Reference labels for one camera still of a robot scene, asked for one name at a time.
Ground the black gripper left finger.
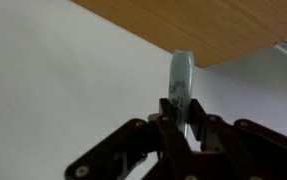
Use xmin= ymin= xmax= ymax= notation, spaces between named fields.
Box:
xmin=64 ymin=98 xmax=193 ymax=180

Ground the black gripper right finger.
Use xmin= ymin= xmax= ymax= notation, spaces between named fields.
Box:
xmin=187 ymin=98 xmax=287 ymax=180

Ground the white marker with red cap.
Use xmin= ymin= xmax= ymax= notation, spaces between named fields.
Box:
xmin=167 ymin=49 xmax=196 ymax=137

